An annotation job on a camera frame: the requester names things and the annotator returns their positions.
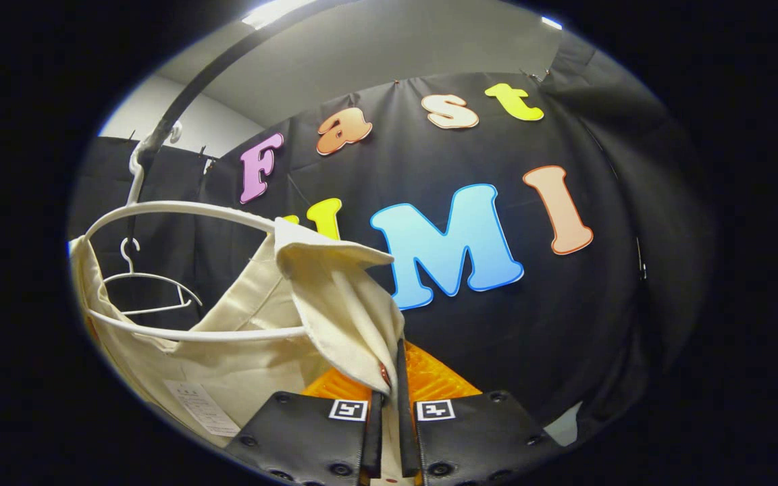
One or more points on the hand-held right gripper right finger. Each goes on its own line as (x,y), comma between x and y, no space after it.
(407,432)

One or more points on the cream button shirt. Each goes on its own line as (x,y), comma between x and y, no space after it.
(342,304)

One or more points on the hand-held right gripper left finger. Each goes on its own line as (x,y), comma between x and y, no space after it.
(374,439)

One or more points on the large ceiling light panel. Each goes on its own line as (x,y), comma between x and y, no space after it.
(274,11)

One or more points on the small ceiling light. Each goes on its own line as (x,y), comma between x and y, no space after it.
(551,22)

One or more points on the white hanger with thick arms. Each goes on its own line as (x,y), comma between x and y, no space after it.
(179,207)

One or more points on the black metal clothes rack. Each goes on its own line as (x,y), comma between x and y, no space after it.
(220,64)

